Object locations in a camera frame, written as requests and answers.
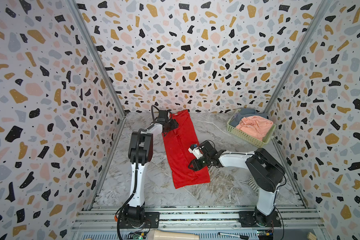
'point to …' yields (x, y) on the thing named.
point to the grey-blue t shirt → (245, 112)
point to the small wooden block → (311, 236)
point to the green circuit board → (139, 235)
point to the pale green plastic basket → (246, 135)
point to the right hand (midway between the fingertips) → (188, 163)
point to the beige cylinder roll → (161, 235)
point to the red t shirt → (180, 139)
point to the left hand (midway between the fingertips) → (177, 121)
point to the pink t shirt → (256, 126)
